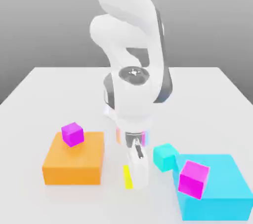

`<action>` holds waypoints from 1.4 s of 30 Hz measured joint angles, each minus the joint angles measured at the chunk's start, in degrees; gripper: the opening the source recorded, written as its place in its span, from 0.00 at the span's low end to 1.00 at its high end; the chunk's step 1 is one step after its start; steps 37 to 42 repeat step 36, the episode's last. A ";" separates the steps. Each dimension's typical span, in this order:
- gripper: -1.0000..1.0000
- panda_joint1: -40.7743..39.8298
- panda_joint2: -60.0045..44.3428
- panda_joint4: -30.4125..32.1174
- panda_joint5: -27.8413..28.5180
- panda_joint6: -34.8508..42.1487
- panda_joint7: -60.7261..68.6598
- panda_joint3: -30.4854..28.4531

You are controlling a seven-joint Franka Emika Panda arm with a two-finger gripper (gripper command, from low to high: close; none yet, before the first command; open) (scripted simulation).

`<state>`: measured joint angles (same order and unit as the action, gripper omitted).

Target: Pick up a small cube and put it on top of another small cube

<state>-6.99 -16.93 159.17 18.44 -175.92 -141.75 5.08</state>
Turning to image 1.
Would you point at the small magenta cube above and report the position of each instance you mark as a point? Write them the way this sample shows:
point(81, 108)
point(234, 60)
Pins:
point(192, 180)

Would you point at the large orange box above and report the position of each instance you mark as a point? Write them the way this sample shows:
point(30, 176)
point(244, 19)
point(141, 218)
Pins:
point(73, 165)

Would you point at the small yellow cube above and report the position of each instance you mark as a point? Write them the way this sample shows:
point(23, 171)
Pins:
point(127, 178)

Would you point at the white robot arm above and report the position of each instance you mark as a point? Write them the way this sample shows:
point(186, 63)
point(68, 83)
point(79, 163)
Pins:
point(130, 99)

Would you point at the small teal cube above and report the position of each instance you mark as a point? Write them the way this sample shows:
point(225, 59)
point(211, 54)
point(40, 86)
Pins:
point(164, 157)

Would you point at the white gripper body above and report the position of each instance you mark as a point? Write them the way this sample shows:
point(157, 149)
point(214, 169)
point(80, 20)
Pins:
point(140, 172)

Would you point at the large cyan box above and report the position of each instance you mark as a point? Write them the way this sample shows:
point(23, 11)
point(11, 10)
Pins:
point(223, 192)

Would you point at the small purple cube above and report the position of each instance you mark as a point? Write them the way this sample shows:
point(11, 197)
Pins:
point(72, 134)

